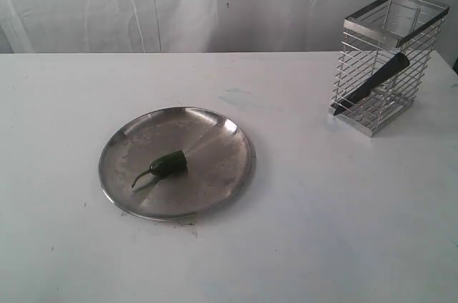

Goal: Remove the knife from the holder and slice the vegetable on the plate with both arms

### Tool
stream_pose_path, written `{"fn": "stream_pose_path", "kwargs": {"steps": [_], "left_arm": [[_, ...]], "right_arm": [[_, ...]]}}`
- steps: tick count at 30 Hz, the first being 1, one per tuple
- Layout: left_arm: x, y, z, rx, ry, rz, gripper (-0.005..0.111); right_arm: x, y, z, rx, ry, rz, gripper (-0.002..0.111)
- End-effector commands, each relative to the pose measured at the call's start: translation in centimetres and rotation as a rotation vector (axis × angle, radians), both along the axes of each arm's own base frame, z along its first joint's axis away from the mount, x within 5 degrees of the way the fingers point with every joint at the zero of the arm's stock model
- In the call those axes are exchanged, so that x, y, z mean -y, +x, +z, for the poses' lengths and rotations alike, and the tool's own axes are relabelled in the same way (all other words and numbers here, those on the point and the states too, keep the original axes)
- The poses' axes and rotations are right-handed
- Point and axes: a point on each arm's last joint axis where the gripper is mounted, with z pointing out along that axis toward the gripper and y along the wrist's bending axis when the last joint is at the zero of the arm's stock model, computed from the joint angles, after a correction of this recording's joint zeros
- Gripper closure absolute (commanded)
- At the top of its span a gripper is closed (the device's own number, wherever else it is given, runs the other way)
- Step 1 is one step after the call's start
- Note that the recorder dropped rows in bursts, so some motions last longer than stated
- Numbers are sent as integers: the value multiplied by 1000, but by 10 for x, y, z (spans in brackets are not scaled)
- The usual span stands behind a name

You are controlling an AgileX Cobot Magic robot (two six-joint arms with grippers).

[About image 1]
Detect round steel plate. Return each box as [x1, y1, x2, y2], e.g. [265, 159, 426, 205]
[98, 107, 255, 221]

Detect black handled kitchen knife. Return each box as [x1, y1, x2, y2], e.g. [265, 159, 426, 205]
[332, 53, 410, 115]

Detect green jalapeno pepper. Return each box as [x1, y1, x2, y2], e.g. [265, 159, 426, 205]
[131, 150, 187, 188]

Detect wire metal utensil holder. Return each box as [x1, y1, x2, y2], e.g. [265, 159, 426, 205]
[328, 0, 450, 137]

